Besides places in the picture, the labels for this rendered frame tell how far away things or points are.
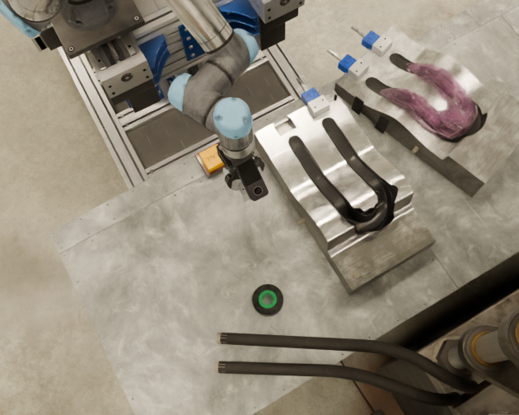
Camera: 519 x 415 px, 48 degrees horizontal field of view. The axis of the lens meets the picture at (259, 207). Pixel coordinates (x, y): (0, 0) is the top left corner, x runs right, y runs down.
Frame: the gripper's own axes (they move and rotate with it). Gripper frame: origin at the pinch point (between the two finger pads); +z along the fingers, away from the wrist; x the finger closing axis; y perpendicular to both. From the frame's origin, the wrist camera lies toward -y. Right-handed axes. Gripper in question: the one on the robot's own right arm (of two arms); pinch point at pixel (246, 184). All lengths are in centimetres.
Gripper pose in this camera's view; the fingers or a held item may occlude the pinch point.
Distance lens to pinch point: 148.5
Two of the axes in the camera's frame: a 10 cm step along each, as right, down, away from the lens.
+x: -8.7, 4.8, -1.3
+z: 0.3, 3.2, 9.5
